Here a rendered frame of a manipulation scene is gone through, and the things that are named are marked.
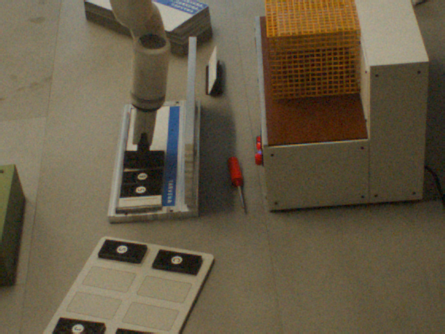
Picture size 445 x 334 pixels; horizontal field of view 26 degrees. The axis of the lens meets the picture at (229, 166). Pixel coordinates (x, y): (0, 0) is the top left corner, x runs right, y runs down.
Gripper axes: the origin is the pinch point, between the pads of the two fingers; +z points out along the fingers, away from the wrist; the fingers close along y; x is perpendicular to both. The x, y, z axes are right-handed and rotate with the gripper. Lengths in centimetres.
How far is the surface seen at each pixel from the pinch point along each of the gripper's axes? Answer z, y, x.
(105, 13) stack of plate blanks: 3, -69, -15
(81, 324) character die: 5, 52, -9
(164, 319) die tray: 2, 51, 8
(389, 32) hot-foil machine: -44, 8, 50
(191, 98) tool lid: -18.8, 2.1, 10.0
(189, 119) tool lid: -18.8, 10.4, 9.8
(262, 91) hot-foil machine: -20.8, -0.7, 26.4
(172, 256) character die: 1.1, 33.9, 8.5
